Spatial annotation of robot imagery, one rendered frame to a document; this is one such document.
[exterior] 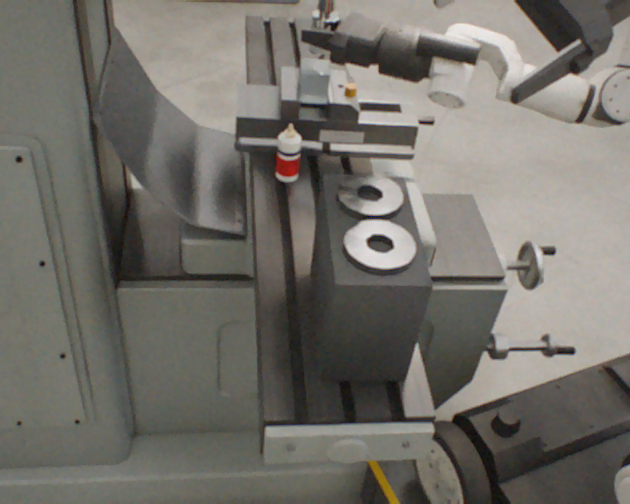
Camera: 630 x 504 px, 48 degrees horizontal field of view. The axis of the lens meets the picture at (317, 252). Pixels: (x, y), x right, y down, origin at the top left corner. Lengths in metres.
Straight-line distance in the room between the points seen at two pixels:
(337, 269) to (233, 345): 0.71
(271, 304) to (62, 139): 0.40
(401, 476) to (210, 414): 0.48
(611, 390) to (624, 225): 1.57
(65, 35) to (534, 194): 2.28
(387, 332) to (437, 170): 2.15
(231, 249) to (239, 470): 0.60
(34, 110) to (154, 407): 0.81
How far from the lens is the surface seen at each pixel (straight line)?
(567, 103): 1.19
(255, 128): 1.33
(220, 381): 1.62
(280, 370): 0.97
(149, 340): 1.50
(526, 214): 2.91
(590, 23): 0.58
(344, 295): 0.84
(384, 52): 1.17
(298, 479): 1.73
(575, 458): 1.44
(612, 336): 2.55
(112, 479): 1.73
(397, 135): 1.36
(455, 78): 1.16
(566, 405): 1.48
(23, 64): 1.09
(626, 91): 1.18
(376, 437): 0.95
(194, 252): 1.33
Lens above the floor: 1.68
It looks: 42 degrees down
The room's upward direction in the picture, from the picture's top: 7 degrees clockwise
